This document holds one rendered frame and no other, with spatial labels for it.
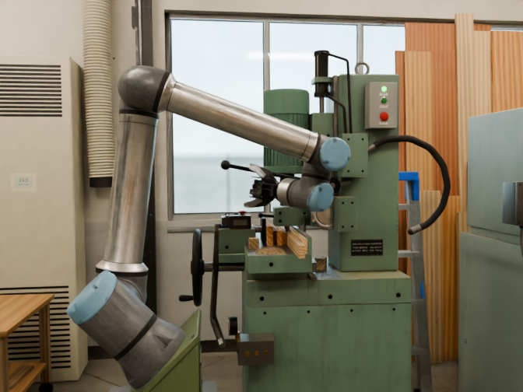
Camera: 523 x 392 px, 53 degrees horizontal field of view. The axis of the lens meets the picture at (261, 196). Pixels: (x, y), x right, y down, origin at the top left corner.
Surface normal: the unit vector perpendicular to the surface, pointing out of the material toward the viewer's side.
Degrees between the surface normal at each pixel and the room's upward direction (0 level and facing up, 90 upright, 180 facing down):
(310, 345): 90
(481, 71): 87
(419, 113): 87
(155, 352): 62
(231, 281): 90
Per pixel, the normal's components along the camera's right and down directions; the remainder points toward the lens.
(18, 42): 0.14, 0.05
